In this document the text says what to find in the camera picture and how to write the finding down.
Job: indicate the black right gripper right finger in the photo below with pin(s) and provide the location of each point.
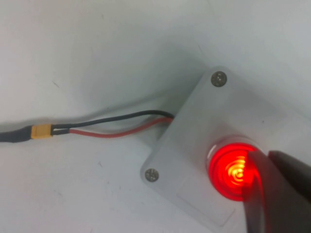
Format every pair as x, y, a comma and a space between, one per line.
296, 174

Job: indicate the grey button control box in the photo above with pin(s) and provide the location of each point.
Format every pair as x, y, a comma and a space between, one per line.
194, 136

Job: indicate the silver box lid screw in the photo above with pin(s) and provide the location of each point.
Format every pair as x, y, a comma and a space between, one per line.
151, 174
219, 78

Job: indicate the red domed indicator button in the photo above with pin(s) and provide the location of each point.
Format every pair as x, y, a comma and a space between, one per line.
223, 167

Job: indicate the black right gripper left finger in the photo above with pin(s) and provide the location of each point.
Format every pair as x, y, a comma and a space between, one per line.
272, 206

